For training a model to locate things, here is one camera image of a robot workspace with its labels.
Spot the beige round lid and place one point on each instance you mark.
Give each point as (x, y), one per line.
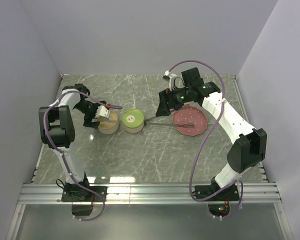
(113, 117)

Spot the aluminium mounting rail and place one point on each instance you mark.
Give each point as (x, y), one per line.
(147, 179)

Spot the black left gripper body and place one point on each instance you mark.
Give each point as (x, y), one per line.
(89, 110)

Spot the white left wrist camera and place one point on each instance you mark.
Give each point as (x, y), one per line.
(102, 112)

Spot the green round lid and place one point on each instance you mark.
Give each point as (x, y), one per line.
(133, 118)

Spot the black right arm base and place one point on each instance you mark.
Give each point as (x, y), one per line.
(223, 204)

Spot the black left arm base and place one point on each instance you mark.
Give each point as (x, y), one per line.
(72, 193)

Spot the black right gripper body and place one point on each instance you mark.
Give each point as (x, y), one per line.
(178, 97)

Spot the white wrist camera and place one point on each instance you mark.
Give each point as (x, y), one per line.
(102, 112)
(170, 78)

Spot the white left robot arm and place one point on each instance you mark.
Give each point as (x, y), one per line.
(57, 131)

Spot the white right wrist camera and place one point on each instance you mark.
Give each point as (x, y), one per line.
(170, 78)

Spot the cream steel round container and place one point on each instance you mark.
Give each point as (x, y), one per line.
(108, 127)

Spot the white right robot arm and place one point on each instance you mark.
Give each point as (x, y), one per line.
(248, 143)

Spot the pink dotted plate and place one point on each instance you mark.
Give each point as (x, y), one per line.
(190, 115)

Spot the steel food tongs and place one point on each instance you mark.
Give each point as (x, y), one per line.
(166, 121)

